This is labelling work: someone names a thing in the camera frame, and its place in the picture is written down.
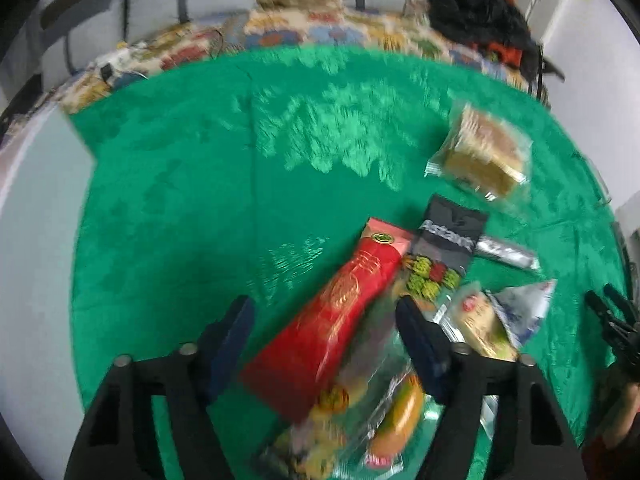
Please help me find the person's right forearm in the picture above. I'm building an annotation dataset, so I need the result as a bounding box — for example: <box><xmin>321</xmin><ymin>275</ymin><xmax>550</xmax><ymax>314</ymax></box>
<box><xmin>582</xmin><ymin>385</ymin><xmax>640</xmax><ymax>466</ymax></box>

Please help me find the white bed frame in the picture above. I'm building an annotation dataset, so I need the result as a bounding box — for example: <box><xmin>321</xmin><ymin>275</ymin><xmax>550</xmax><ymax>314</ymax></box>
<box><xmin>0</xmin><ymin>102</ymin><xmax>96</xmax><ymax>461</ymax></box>

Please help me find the clear sausage bun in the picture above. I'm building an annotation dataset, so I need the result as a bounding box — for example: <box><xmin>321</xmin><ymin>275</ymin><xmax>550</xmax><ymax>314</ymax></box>
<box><xmin>350</xmin><ymin>370</ymin><xmax>436</xmax><ymax>476</ymax></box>

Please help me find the white blue snack packet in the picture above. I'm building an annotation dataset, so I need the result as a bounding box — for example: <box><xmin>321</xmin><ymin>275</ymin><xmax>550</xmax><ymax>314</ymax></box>
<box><xmin>487</xmin><ymin>279</ymin><xmax>558</xmax><ymax>348</ymax></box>

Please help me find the clear yellow snack packet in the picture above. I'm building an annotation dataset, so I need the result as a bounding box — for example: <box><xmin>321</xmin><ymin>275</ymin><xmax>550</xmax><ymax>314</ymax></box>
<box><xmin>257</xmin><ymin>385</ymin><xmax>356</xmax><ymax>480</ymax></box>

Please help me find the silver snack bar wrapper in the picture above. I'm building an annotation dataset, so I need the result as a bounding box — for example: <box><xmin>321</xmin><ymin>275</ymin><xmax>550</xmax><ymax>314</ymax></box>
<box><xmin>475</xmin><ymin>234</ymin><xmax>541</xmax><ymax>272</ymax></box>

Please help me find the black and red bag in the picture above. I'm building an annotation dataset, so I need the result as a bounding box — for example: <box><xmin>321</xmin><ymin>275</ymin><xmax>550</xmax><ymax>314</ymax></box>
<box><xmin>427</xmin><ymin>0</ymin><xmax>566</xmax><ymax>81</ymax></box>

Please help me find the grey padded headboard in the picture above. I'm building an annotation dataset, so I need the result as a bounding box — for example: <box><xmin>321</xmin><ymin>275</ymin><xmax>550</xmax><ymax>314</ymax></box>
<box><xmin>30</xmin><ymin>0</ymin><xmax>431</xmax><ymax>86</ymax></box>

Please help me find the clear wrapped cake packet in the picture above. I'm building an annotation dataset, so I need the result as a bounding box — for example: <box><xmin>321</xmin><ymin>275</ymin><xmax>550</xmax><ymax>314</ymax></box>
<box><xmin>424</xmin><ymin>102</ymin><xmax>533</xmax><ymax>201</ymax></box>

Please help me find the cream yellow snack packet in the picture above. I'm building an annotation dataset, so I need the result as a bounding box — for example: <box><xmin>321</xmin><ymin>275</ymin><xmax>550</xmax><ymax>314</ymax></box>
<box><xmin>440</xmin><ymin>282</ymin><xmax>521</xmax><ymax>361</ymax></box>

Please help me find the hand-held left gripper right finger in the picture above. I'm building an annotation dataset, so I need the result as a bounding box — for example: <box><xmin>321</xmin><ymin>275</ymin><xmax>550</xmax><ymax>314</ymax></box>
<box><xmin>395</xmin><ymin>295</ymin><xmax>588</xmax><ymax>480</ymax></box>

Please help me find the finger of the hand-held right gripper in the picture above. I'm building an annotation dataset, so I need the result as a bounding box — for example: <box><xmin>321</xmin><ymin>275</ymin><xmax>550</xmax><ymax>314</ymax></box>
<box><xmin>602</xmin><ymin>282</ymin><xmax>640</xmax><ymax>326</ymax></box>
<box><xmin>584</xmin><ymin>290</ymin><xmax>626</xmax><ymax>341</ymax></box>

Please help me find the black snack packet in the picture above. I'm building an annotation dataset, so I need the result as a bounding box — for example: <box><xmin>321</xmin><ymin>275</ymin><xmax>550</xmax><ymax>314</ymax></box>
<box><xmin>402</xmin><ymin>193</ymin><xmax>490</xmax><ymax>311</ymax></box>

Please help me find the colourful patterned blanket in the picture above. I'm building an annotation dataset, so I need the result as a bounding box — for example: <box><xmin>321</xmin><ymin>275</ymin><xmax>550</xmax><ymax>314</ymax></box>
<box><xmin>55</xmin><ymin>7</ymin><xmax>551</xmax><ymax>113</ymax></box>

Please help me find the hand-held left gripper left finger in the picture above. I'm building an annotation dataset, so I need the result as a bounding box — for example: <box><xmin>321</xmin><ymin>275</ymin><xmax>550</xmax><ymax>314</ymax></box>
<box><xmin>64</xmin><ymin>295</ymin><xmax>256</xmax><ymax>480</ymax></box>

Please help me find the red snack packet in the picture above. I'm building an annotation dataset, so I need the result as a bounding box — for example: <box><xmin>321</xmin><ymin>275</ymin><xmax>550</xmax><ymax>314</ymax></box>
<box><xmin>240</xmin><ymin>217</ymin><xmax>416</xmax><ymax>423</ymax></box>

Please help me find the green blanket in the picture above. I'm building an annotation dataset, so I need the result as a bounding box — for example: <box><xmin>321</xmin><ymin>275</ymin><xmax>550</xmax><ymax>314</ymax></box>
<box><xmin>67</xmin><ymin>45</ymin><xmax>626</xmax><ymax>480</ymax></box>

